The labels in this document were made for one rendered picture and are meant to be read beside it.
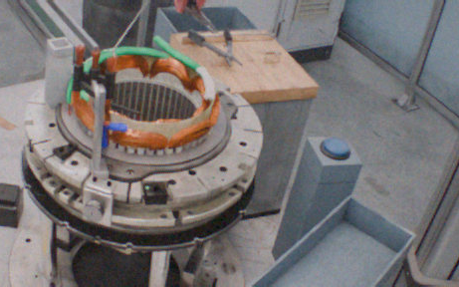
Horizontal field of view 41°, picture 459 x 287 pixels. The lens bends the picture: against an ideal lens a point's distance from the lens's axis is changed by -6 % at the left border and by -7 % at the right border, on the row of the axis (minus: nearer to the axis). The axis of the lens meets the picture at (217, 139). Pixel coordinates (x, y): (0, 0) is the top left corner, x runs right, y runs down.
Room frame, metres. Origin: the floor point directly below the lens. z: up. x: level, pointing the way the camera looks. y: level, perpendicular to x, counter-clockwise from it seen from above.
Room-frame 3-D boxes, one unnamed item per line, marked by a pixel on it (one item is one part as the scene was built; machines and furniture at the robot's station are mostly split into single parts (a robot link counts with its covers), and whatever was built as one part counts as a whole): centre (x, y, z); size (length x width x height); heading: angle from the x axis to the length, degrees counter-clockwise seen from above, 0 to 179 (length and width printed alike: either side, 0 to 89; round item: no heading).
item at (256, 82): (0.99, -0.02, 1.05); 0.20 x 0.19 x 0.02; 30
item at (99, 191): (0.55, 0.12, 1.07); 0.04 x 0.02 x 0.05; 84
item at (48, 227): (0.65, 0.21, 0.91); 0.02 x 0.02 x 0.21
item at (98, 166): (0.58, 0.13, 1.15); 0.03 x 0.02 x 0.12; 28
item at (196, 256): (0.69, -0.02, 0.85); 0.06 x 0.04 x 0.05; 172
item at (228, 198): (0.61, -0.01, 1.06); 0.09 x 0.04 x 0.01; 126
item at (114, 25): (2.33, 0.45, 0.39); 0.39 x 0.39 x 0.35
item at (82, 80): (0.59, 0.14, 1.21); 0.04 x 0.04 x 0.03; 36
